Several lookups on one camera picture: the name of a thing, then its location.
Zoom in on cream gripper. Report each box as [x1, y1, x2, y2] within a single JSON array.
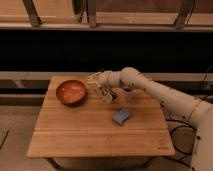
[[87, 71, 111, 87]]

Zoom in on orange wooden bowl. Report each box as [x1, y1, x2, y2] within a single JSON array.
[[56, 80, 87, 105]]

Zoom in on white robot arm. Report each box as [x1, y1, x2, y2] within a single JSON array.
[[87, 67, 213, 171]]

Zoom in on blue sponge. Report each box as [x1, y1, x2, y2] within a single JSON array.
[[112, 108, 132, 126]]

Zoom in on wooden table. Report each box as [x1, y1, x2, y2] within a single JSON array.
[[27, 76, 175, 158]]

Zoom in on black cables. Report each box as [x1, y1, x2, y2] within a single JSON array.
[[164, 113, 198, 168]]

